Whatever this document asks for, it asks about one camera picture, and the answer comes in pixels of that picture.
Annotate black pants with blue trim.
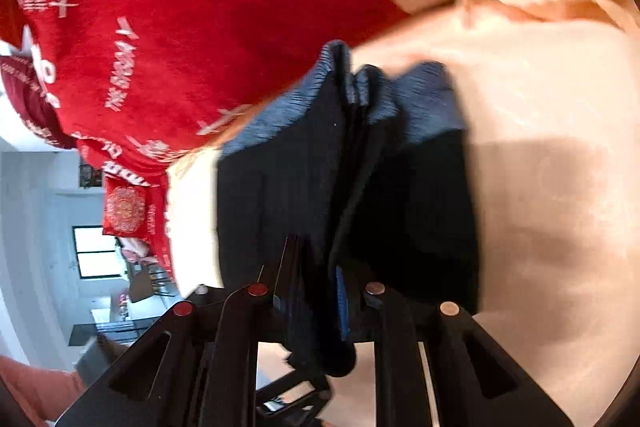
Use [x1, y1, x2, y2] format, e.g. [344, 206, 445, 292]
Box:
[217, 41, 480, 377]

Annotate dark framed window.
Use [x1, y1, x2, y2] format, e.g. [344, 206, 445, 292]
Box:
[73, 225, 126, 280]

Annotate red embroidered cushion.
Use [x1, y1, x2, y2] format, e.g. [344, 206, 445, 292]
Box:
[102, 176, 149, 241]

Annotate cream seat cushion cover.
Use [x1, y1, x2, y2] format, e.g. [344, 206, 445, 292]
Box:
[164, 0, 640, 427]

